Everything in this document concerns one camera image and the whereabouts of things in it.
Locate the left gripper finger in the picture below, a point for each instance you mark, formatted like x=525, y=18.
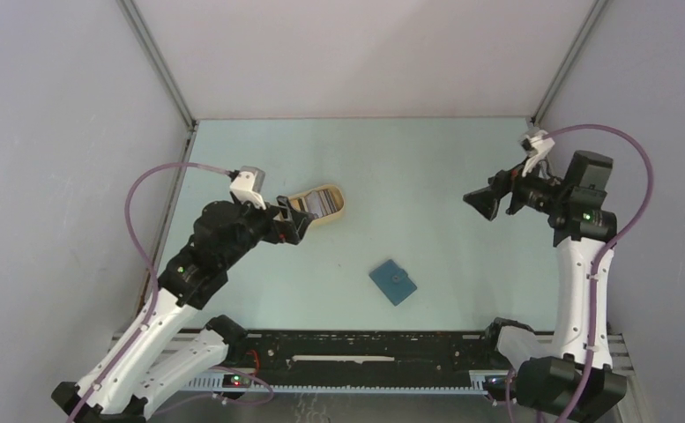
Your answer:
x=292, y=233
x=299, y=219

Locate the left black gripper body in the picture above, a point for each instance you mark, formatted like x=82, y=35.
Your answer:
x=275, y=228

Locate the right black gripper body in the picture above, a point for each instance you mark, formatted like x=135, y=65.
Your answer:
x=531, y=191

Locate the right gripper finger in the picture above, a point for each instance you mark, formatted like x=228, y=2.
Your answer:
x=495, y=191
x=488, y=210

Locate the blue leather card holder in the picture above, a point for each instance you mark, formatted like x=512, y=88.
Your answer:
x=393, y=281

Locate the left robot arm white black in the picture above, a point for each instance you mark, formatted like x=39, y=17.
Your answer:
x=129, y=384

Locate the stack of cards in tray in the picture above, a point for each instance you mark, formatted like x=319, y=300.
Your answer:
x=320, y=202

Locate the beige oval card tray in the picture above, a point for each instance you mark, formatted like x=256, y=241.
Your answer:
x=328, y=219

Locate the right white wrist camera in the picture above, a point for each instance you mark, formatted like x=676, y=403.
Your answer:
x=537, y=144

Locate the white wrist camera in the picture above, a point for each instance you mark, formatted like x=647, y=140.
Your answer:
x=537, y=144
x=246, y=186

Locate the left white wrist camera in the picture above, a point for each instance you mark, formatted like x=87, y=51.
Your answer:
x=246, y=186

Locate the white strip on rail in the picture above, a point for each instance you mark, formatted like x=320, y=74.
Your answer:
x=359, y=359

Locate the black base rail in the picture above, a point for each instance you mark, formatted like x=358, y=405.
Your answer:
x=365, y=359

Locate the left controller board with wires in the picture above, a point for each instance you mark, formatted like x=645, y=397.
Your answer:
x=239, y=381

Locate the controller board with wires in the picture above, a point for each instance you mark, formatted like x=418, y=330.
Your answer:
x=239, y=381
x=497, y=382

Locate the right controller board with wires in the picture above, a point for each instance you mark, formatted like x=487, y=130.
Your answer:
x=497, y=382

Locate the aluminium frame front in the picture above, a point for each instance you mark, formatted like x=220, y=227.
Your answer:
x=354, y=373

